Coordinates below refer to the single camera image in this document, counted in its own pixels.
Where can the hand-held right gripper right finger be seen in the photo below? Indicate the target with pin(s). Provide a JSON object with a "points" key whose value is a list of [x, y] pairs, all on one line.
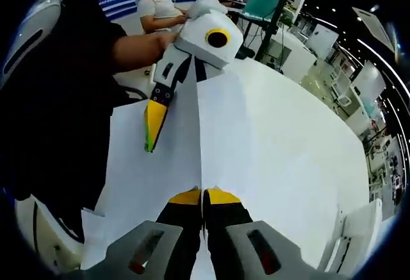
{"points": [[237, 228]]}

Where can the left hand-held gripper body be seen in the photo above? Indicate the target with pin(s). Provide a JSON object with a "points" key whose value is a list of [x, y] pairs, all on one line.
{"points": [[198, 33]]}

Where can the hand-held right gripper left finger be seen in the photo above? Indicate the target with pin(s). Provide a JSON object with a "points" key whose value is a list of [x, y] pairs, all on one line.
{"points": [[128, 244]]}

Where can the white paper sheet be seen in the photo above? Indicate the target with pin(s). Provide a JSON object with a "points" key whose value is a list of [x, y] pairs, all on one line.
{"points": [[179, 152]]}

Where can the white table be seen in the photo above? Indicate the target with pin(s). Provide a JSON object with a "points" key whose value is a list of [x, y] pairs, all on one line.
{"points": [[304, 148]]}

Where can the person in black shirt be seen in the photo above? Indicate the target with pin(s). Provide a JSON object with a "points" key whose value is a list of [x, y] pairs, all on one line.
{"points": [[48, 116]]}

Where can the white printer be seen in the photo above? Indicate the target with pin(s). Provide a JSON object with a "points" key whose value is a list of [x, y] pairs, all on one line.
{"points": [[362, 232]]}

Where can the white chest-worn device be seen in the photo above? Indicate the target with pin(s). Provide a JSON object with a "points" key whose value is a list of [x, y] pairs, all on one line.
{"points": [[29, 27]]}

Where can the ceiling air vent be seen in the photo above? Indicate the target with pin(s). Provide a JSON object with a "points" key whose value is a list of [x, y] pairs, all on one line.
{"points": [[371, 23]]}

